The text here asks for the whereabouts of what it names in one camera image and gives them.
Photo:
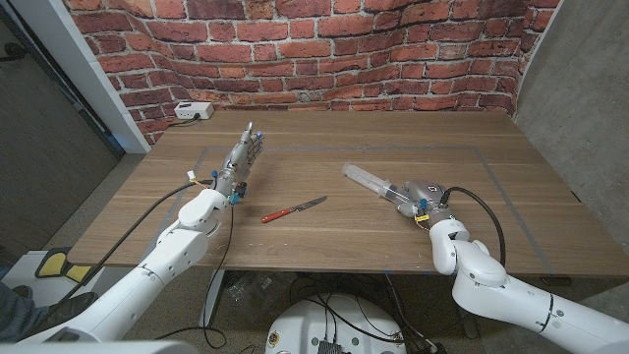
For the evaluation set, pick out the metal table leg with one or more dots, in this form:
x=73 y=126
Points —
x=213 y=295
x=472 y=328

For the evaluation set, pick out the dark partition panel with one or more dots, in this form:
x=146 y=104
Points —
x=44 y=147

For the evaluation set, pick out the yellow and black foot pedal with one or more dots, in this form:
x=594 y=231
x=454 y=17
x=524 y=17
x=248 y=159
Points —
x=51 y=263

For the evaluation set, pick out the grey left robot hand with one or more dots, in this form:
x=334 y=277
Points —
x=241 y=157

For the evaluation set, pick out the person in dark jeans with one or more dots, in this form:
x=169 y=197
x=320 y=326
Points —
x=19 y=314

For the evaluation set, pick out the white power box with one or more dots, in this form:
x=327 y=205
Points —
x=191 y=110

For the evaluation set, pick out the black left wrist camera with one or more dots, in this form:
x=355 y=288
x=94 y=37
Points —
x=240 y=189

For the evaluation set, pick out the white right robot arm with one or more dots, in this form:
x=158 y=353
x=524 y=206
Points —
x=481 y=290

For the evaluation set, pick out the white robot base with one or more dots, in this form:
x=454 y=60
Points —
x=304 y=324

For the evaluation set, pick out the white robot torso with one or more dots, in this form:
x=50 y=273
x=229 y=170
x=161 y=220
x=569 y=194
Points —
x=98 y=348

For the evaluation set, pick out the clear plastic bag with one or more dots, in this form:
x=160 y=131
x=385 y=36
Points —
x=255 y=292

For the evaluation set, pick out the clear plastic syringe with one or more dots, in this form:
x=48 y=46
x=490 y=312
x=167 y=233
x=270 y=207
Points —
x=366 y=178

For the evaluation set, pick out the white pillar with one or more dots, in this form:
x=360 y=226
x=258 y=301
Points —
x=74 y=64

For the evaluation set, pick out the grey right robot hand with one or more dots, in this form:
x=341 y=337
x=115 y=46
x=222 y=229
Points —
x=427 y=196

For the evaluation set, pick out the brick print backdrop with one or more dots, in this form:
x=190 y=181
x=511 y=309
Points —
x=319 y=49

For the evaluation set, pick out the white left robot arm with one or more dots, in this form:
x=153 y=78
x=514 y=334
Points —
x=162 y=255

